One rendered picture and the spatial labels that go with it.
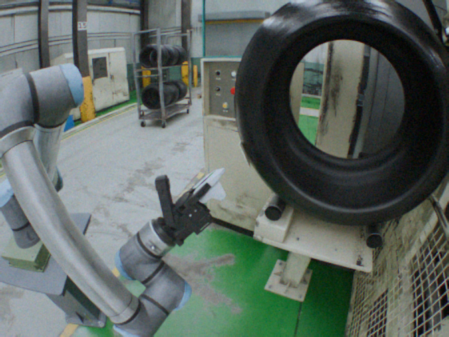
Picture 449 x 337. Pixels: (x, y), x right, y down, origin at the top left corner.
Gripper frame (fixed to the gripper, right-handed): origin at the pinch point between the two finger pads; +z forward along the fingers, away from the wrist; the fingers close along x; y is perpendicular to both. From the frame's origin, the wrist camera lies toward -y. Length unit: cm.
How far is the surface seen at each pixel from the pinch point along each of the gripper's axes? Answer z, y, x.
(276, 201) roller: 5.4, 16.5, -0.7
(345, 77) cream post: 52, 7, -8
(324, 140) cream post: 35.9, 22.8, -18.6
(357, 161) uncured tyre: 34.7, 29.5, -3.7
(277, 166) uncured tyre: 10.2, 7.0, 5.4
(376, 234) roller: 17.6, 34.3, 17.1
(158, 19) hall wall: 275, -588, -971
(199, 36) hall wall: 336, -334, -896
